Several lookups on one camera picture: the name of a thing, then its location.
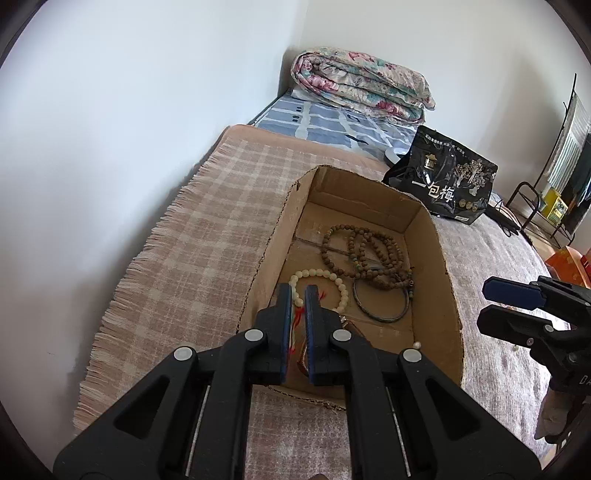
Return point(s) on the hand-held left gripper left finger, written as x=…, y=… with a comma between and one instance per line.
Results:
x=286, y=332

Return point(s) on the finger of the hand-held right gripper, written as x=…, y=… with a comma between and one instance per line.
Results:
x=508, y=325
x=512, y=290

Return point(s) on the black metal clothes rack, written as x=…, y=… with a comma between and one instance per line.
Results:
x=521, y=191

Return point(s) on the cardboard box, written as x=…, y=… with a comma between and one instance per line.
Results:
x=429, y=258

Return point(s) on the folded floral quilt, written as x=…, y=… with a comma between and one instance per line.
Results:
x=360, y=83

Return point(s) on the striped hanging cloth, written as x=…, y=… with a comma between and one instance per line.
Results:
x=568, y=152

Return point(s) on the dark thin bangle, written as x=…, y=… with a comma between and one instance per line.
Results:
x=369, y=313

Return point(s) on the pink plaid blanket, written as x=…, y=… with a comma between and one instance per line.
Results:
x=184, y=230

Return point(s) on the black snack bag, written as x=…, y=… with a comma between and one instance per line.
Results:
x=443, y=184

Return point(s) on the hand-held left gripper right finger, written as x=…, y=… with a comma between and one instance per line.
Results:
x=311, y=332

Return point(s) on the black folded light stand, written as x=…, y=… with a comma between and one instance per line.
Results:
x=503, y=219

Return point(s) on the blue checked bedsheet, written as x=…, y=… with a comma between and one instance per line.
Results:
x=323, y=120

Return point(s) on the yellow box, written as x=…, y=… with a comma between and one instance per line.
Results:
x=554, y=207

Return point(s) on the dark hanging clothes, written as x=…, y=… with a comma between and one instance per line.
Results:
x=582, y=198

